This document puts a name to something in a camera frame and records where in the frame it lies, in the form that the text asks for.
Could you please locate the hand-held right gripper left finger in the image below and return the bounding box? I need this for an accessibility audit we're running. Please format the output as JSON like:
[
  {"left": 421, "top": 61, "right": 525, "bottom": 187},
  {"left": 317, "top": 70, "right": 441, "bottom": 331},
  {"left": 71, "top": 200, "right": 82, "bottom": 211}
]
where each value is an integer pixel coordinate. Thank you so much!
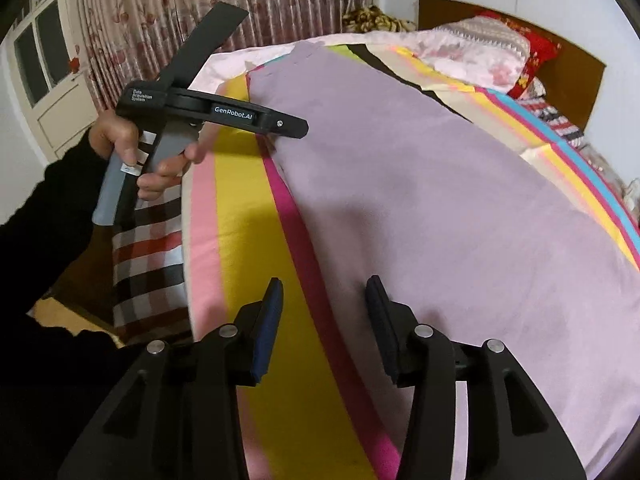
[{"left": 57, "top": 276, "right": 285, "bottom": 480}]

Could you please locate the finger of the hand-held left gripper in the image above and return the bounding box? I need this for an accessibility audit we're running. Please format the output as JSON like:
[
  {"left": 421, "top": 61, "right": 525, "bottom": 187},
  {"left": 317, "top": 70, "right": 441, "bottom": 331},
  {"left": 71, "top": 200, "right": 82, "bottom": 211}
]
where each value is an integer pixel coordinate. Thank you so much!
[{"left": 159, "top": 2, "right": 250, "bottom": 92}]

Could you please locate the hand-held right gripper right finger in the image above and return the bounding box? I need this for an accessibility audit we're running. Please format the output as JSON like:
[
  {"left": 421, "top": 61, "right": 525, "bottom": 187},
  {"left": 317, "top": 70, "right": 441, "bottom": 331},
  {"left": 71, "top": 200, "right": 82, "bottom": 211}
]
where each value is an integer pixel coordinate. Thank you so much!
[{"left": 365, "top": 275, "right": 587, "bottom": 480}]

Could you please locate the person's left forearm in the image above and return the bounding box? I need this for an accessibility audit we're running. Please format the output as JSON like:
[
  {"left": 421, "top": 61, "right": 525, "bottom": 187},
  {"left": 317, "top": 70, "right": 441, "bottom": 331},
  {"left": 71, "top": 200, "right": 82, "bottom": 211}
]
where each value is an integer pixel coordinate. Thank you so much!
[{"left": 0, "top": 132, "right": 121, "bottom": 321}]

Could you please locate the person's left hand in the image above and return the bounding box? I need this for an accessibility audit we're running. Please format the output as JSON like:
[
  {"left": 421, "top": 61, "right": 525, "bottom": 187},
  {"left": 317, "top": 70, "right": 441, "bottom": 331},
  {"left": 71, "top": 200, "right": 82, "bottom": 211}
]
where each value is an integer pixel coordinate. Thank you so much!
[{"left": 89, "top": 109, "right": 223, "bottom": 202}]

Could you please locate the pink floral curtain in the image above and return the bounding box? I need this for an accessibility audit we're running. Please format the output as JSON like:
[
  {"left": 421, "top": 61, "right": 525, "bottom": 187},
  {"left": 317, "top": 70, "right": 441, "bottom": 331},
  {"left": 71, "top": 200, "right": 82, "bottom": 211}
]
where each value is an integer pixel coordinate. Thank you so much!
[{"left": 72, "top": 0, "right": 378, "bottom": 111}]

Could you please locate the colourful striped blanket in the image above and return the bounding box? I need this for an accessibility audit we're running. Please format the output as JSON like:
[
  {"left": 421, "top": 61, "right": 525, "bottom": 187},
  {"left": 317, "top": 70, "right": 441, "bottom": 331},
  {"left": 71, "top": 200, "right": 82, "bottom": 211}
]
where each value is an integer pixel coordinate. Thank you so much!
[{"left": 182, "top": 42, "right": 640, "bottom": 480}]

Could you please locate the tiger print blanket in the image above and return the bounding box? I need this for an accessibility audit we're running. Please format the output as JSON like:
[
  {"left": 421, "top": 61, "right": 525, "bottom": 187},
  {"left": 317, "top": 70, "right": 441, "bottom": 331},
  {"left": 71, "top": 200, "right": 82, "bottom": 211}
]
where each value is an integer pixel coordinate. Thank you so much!
[{"left": 341, "top": 5, "right": 417, "bottom": 35}]

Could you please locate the white panelled door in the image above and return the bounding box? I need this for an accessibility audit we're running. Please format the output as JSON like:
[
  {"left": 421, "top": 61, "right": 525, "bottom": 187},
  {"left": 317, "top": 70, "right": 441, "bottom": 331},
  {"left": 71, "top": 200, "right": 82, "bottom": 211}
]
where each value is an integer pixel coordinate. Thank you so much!
[{"left": 0, "top": 0, "right": 101, "bottom": 161}]

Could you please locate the person's black top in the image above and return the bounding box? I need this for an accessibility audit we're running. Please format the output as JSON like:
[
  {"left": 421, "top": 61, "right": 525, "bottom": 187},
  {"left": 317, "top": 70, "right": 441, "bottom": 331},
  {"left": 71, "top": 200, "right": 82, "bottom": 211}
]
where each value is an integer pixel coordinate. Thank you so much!
[{"left": 0, "top": 305, "right": 151, "bottom": 480}]

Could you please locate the pink floral quilt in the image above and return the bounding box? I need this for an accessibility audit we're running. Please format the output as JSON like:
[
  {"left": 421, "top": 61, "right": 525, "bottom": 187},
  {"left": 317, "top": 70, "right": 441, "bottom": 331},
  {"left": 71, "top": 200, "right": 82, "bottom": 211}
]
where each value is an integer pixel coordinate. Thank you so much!
[{"left": 192, "top": 16, "right": 531, "bottom": 98}]

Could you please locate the plain wooden headboard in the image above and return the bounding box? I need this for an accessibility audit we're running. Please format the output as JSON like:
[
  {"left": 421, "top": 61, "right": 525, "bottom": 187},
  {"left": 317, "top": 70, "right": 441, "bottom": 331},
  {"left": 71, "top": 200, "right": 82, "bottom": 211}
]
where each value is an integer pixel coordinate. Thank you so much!
[{"left": 417, "top": 0, "right": 607, "bottom": 131}]

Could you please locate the red patterned pillow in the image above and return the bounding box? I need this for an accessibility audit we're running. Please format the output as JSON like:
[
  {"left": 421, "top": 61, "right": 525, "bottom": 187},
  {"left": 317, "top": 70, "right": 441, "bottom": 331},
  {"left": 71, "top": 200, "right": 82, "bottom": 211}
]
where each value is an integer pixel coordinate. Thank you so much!
[{"left": 475, "top": 10, "right": 562, "bottom": 101}]

